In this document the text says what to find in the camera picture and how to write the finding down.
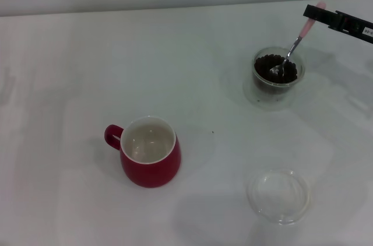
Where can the clear glass bowl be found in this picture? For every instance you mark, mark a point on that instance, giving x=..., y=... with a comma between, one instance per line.
x=303, y=193

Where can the red mug white inside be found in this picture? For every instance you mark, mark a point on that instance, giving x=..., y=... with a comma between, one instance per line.
x=151, y=173

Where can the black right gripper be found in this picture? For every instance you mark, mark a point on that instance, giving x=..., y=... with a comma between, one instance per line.
x=354, y=26

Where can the clear glass saucer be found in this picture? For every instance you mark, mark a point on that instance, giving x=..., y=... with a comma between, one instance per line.
x=271, y=104

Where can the heap of coffee beans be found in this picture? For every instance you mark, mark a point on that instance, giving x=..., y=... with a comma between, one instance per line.
x=263, y=68

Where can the clear glass cup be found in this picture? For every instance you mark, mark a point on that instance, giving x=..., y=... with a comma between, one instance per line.
x=301, y=68

